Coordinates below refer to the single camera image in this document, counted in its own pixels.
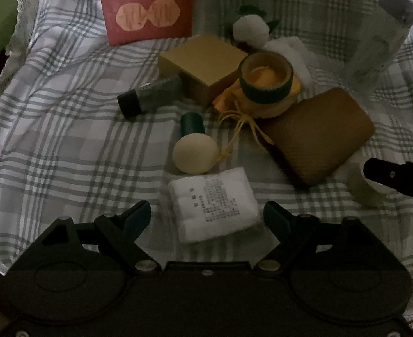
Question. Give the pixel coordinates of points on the grey white plaid cloth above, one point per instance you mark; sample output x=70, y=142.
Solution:
x=65, y=148

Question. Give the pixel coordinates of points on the white green plush radish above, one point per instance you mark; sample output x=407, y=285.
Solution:
x=250, y=26

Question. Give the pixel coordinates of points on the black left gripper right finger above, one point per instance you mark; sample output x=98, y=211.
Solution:
x=295, y=233

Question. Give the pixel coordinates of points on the cream ball green handle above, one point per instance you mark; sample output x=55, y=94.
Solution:
x=195, y=152

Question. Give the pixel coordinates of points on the red box with pattern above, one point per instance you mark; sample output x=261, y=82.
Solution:
x=127, y=21

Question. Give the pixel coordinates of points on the small bottle black cap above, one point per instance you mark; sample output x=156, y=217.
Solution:
x=149, y=97

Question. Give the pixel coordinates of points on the white lace trim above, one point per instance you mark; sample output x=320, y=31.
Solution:
x=13, y=56

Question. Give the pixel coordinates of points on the clear bottle grey cap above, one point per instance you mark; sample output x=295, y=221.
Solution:
x=381, y=36

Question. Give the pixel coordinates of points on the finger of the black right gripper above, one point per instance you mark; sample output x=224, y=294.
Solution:
x=397, y=176

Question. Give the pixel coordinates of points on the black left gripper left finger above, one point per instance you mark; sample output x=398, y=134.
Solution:
x=117, y=233

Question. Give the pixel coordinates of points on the white tape roll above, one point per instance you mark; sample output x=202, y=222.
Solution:
x=364, y=191

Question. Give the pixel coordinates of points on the yellow cardboard box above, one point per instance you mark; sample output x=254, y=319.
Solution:
x=206, y=65

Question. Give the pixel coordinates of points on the yellow drawstring pouch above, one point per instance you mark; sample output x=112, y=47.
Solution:
x=233, y=104

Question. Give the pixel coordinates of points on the brown leather notebook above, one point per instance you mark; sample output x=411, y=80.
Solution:
x=317, y=135

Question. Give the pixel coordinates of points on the white fluffy plush toy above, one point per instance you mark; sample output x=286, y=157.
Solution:
x=297, y=54

